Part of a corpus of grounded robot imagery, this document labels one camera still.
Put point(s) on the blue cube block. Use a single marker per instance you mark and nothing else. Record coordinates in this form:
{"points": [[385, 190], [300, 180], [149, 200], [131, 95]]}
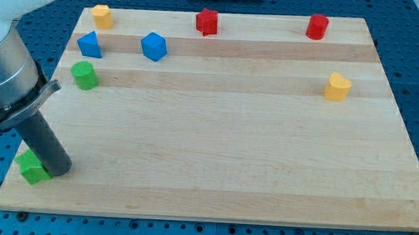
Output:
{"points": [[154, 46]]}

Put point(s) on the wooden board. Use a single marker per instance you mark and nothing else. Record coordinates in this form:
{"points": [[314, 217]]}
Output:
{"points": [[233, 128]]}

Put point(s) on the red star block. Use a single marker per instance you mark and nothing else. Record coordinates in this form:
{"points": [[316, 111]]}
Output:
{"points": [[207, 22]]}

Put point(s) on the green cylinder block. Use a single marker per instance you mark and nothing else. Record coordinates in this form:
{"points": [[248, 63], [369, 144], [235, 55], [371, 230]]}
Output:
{"points": [[84, 75]]}

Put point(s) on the yellow heart block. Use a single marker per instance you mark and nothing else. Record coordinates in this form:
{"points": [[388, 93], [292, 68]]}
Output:
{"points": [[337, 87]]}

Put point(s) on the red cylinder block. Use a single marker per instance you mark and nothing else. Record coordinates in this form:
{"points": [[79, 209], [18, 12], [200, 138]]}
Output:
{"points": [[317, 26]]}

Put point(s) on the blue triangular prism block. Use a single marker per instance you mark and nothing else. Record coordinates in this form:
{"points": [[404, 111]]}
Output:
{"points": [[89, 46]]}

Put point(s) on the yellow hexagon block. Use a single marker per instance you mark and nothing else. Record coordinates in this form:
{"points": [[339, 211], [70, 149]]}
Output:
{"points": [[102, 16]]}

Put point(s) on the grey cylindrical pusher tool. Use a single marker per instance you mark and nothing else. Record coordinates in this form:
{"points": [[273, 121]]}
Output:
{"points": [[39, 137]]}

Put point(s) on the green star block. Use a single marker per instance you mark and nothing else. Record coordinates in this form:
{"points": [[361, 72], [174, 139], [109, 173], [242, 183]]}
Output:
{"points": [[31, 167]]}

